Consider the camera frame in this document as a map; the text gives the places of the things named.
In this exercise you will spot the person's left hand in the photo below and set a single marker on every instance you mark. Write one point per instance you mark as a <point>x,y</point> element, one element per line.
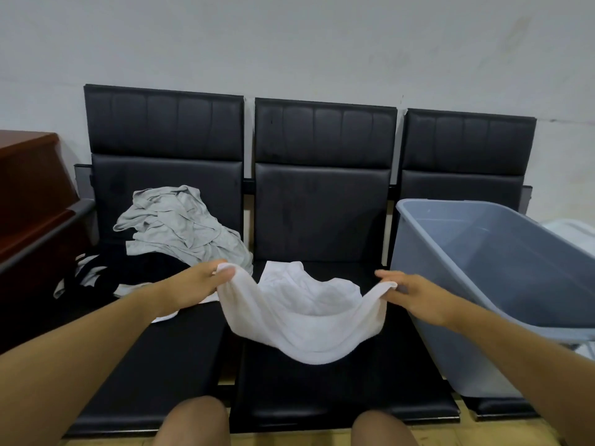
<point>195,285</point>

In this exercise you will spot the person's right hand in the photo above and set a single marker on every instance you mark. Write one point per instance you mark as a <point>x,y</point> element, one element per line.
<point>423,299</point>

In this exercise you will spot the grey tank top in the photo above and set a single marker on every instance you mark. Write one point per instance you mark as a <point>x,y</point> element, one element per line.
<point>128,289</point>

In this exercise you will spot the blue-grey plastic bin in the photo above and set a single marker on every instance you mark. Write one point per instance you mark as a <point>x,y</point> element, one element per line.
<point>465,236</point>

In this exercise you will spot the white garment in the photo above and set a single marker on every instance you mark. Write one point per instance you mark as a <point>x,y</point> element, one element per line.
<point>302,339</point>

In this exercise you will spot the white bin lid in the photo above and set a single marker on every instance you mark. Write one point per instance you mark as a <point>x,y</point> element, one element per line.
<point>576,234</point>

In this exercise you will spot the person's right forearm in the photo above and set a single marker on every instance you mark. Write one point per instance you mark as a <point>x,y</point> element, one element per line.
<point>525,357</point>

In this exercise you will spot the person's left forearm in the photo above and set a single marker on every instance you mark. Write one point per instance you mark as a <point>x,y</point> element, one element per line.
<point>69,362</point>

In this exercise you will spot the person's right leg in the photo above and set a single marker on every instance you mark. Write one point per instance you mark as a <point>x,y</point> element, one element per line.
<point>381,429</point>

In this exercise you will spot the person's leg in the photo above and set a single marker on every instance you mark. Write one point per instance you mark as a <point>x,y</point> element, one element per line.
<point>195,422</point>
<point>381,429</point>

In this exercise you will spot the person's left leg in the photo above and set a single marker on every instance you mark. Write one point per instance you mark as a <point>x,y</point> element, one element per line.
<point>195,422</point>

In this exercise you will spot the black leather bench chair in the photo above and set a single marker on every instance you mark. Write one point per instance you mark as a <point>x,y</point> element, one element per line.
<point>162,125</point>
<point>320,204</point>
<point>465,143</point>

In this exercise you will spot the brown wooden cabinet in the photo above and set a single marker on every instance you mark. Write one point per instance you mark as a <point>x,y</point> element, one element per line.
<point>32,190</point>

